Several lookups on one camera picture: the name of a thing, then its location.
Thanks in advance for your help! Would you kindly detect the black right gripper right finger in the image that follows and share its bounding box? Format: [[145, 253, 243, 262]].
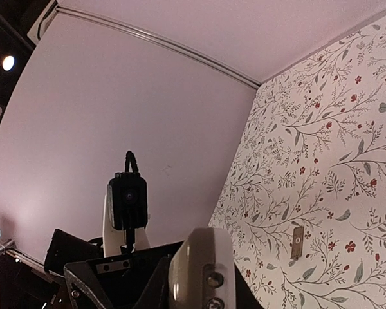
[[234, 265, 261, 309]]

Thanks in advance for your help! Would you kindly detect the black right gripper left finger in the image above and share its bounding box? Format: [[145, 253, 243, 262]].
[[64, 241, 183, 308]]

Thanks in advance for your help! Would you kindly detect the beige remote control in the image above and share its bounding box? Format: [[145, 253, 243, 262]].
[[168, 227, 236, 309]]

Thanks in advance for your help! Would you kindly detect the beige battery cover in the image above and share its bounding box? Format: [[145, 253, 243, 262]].
[[291, 226, 304, 260]]

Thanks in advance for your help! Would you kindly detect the floral patterned table mat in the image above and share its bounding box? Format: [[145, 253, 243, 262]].
[[210, 13, 386, 308]]

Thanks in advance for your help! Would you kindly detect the ceiling spot light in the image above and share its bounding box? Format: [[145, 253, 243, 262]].
[[1, 55, 15, 71]]

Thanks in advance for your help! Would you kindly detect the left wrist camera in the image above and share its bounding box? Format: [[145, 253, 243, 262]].
[[101, 150, 152, 258]]

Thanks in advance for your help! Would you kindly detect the aluminium front rail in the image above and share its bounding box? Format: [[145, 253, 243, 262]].
[[0, 230, 45, 274]]

